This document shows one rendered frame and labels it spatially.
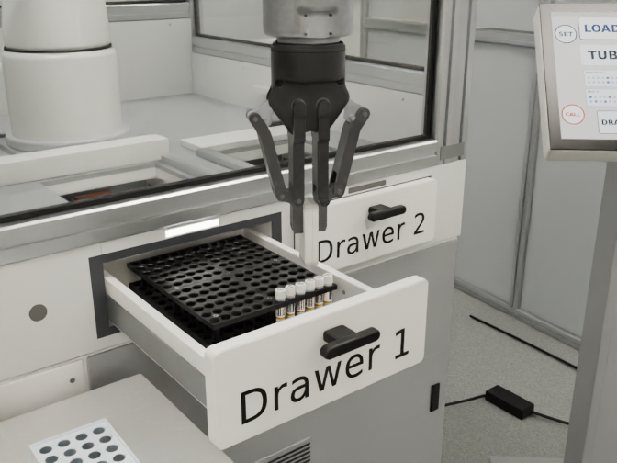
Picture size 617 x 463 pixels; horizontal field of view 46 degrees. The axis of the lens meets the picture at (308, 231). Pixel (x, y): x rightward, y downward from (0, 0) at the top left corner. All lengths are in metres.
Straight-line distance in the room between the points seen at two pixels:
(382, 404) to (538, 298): 1.52
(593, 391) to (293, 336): 1.08
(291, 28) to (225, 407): 0.37
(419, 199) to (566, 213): 1.46
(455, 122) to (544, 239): 1.49
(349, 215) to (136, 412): 0.44
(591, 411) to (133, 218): 1.15
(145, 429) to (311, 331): 0.25
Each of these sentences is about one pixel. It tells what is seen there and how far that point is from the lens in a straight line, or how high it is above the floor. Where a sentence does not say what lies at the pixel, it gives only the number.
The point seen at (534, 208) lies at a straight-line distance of 2.74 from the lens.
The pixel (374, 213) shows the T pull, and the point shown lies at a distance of 1.12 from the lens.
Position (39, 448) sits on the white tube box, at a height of 0.80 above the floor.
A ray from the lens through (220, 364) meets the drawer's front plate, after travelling 0.71.
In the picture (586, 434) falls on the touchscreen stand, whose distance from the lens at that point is 1.79.
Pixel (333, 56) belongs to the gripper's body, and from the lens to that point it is 0.73.
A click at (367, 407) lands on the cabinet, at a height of 0.52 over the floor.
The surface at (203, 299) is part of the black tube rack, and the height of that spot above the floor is 0.90.
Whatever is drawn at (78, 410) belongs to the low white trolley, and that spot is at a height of 0.76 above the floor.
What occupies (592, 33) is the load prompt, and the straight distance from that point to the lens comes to 1.51.
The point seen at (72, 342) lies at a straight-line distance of 0.98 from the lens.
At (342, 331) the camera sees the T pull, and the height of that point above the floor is 0.91.
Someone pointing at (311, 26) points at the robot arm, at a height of 1.22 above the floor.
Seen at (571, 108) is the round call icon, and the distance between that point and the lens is 1.42.
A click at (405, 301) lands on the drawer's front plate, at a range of 0.84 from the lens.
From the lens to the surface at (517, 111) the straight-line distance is 2.74.
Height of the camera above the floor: 1.27
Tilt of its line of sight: 20 degrees down
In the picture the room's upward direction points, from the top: straight up
